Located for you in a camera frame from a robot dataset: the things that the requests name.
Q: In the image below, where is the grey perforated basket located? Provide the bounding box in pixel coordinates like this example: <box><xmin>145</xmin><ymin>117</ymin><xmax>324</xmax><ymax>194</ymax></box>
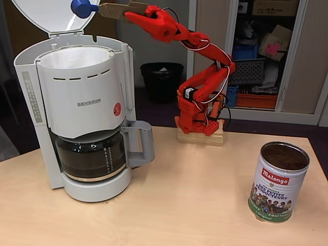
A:
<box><xmin>230</xmin><ymin>58</ymin><xmax>266</xmax><ymax>87</ymax></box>

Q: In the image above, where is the white drip coffee maker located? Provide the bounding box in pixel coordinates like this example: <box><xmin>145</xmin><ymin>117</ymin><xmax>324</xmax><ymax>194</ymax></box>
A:
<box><xmin>10</xmin><ymin>0</ymin><xmax>135</xmax><ymax>203</ymax></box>

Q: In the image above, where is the black waste bin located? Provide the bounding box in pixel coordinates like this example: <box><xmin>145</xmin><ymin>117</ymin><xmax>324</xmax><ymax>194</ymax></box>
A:
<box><xmin>140</xmin><ymin>62</ymin><xmax>185</xmax><ymax>105</ymax></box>

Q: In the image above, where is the wooden base block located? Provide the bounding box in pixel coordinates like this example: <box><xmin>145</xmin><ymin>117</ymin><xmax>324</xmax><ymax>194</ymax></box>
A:
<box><xmin>177</xmin><ymin>120</ymin><xmax>225</xmax><ymax>147</ymax></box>

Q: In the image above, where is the cardboard box pink sticker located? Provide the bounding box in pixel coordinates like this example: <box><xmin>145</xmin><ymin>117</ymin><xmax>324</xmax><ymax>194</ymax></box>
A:
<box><xmin>258</xmin><ymin>25</ymin><xmax>293</xmax><ymax>61</ymax></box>

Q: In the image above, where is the orange plastic crate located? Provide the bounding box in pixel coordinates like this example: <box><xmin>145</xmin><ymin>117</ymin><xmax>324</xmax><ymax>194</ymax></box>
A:
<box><xmin>237</xmin><ymin>92</ymin><xmax>279</xmax><ymax>109</ymax></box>

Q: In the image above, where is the grey tall shutter cabinet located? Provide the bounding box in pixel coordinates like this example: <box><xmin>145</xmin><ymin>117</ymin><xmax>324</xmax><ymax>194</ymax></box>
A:
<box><xmin>188</xmin><ymin>0</ymin><xmax>321</xmax><ymax>126</ymax></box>

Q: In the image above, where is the small blue box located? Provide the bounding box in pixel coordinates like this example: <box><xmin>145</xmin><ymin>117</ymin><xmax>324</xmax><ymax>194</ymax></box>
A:
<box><xmin>227</xmin><ymin>86</ymin><xmax>239</xmax><ymax>107</ymax></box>

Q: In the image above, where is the blue plastic crate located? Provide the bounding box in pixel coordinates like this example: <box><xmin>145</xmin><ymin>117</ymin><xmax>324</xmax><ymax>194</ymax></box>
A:
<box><xmin>232</xmin><ymin>45</ymin><xmax>257</xmax><ymax>61</ymax></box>

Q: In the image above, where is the Malongo coffee tin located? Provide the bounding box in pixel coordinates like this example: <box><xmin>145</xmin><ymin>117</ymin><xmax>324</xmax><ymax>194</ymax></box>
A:
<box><xmin>247</xmin><ymin>142</ymin><xmax>310</xmax><ymax>222</ymax></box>

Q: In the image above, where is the white paper coffee filter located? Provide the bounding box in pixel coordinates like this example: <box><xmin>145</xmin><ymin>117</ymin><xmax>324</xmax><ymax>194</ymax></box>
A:
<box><xmin>40</xmin><ymin>47</ymin><xmax>115</xmax><ymax>70</ymax></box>

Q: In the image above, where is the plain brown cardboard box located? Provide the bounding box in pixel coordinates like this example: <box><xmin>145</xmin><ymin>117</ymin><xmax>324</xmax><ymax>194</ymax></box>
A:
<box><xmin>252</xmin><ymin>0</ymin><xmax>299</xmax><ymax>17</ymax></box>

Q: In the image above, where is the blue coffee scoop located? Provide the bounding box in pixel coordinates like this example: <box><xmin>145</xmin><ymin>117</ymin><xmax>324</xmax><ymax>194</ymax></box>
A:
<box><xmin>71</xmin><ymin>0</ymin><xmax>148</xmax><ymax>25</ymax></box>

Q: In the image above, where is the black power cable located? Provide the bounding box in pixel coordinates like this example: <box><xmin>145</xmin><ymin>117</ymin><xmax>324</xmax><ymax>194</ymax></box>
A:
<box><xmin>212</xmin><ymin>92</ymin><xmax>233</xmax><ymax>129</ymax></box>

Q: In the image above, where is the glass carafe grey handle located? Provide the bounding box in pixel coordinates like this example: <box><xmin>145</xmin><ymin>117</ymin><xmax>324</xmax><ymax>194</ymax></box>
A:
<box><xmin>54</xmin><ymin>120</ymin><xmax>156</xmax><ymax>184</ymax></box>

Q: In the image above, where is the white looped servo cable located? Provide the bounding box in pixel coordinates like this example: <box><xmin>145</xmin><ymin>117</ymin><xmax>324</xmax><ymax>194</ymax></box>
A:
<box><xmin>183</xmin><ymin>35</ymin><xmax>233</xmax><ymax>121</ymax></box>

